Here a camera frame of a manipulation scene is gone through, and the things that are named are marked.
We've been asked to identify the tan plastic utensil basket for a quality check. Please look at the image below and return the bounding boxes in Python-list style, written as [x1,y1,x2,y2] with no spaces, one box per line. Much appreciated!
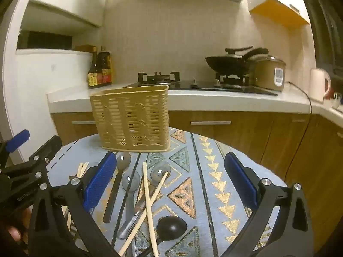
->
[89,85,172,152]

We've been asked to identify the white kitchen counter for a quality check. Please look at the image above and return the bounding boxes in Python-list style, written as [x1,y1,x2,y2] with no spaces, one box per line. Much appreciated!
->
[47,82,343,116]

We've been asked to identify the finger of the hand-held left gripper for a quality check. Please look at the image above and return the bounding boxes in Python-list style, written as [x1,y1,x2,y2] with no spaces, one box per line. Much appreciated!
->
[0,129,30,166]
[0,135,63,186]

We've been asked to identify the brown cardboard box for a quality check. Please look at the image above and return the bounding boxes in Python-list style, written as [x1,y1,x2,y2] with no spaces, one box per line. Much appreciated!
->
[74,44,95,53]

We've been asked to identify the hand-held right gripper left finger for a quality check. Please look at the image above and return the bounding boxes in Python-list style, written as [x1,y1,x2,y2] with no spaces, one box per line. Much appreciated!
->
[28,151,121,257]

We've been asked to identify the white electric kettle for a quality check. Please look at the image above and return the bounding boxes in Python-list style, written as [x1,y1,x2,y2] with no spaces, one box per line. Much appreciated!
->
[309,68,332,103]

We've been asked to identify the black power cable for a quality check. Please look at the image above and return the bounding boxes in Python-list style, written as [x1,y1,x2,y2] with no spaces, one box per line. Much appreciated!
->
[284,81,313,115]

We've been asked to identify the white wall cabinet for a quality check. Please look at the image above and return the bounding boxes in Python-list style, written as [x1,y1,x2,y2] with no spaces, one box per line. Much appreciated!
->
[248,0,311,29]

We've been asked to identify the black glass gas hob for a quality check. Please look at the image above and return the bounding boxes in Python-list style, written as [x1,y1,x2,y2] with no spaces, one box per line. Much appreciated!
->
[122,80,279,97]

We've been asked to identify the yellow label sauce bottle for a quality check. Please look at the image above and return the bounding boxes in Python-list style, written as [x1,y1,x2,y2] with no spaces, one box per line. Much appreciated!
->
[88,47,99,89]

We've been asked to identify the black wok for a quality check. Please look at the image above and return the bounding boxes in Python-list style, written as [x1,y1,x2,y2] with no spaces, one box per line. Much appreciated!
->
[205,48,269,75]

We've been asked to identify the blue patterned tablecloth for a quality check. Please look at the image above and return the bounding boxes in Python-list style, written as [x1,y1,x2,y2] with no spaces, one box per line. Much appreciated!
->
[44,128,290,257]

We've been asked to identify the beige rice cooker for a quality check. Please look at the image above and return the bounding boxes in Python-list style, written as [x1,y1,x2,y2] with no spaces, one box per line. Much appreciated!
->
[253,56,287,92]

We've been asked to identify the black handled metal spoon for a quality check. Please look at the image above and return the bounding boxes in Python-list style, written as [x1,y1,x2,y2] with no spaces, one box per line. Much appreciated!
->
[102,152,132,224]

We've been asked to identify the person's left hand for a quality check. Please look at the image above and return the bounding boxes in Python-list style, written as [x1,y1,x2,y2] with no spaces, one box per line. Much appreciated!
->
[0,209,30,255]

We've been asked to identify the black burner pan support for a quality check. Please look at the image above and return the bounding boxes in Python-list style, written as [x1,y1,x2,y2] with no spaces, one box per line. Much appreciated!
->
[138,71,180,84]
[215,73,251,87]

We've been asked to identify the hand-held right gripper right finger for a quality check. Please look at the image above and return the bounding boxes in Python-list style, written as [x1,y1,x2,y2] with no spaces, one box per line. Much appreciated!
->
[220,151,314,257]

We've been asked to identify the black plastic ladle spoon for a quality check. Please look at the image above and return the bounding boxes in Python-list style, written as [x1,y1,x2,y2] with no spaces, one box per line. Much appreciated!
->
[137,215,188,257]

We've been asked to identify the light wooden chopstick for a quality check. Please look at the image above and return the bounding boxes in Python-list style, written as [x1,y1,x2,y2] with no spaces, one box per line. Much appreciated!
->
[143,162,159,257]
[66,162,84,232]
[67,162,89,231]
[118,171,169,257]

